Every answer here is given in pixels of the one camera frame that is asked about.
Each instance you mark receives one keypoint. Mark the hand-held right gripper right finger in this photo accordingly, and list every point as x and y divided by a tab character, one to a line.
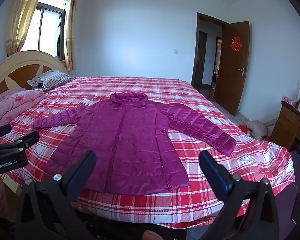
215	172

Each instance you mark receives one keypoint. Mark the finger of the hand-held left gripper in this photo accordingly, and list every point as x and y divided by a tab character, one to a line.
27	140
1	130

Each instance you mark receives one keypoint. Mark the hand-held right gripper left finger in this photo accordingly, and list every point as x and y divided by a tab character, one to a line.
86	170

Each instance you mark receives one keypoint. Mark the purple down jacket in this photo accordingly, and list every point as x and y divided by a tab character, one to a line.
135	142

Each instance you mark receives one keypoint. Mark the pile of clothes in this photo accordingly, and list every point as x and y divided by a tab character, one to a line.
256	128

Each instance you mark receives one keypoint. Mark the person's right hand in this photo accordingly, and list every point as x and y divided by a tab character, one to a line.
152	235

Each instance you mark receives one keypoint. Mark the pink floral quilt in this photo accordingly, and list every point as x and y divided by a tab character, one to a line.
12	105

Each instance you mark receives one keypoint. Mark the striped pillow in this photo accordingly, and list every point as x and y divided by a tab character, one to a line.
50	80

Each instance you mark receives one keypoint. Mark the wooden bed headboard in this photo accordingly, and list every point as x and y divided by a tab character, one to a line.
20	62

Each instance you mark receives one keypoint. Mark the red plaid bed sheet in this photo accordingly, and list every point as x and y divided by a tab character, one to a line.
190	100

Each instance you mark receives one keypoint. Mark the brown wooden door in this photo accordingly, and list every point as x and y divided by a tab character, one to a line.
230	85

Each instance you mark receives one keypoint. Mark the wooden dresser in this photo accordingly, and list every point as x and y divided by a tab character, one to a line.
287	120

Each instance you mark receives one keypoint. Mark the pink box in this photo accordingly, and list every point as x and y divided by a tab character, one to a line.
287	99

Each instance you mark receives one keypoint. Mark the window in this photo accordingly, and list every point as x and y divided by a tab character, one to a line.
50	30

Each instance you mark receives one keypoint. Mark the yellow curtain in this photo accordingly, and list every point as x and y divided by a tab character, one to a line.
22	17
70	30

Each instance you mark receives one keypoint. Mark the red paper door decoration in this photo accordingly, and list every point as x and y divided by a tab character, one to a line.
235	43

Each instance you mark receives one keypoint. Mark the brown door frame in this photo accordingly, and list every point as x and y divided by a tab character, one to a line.
196	55

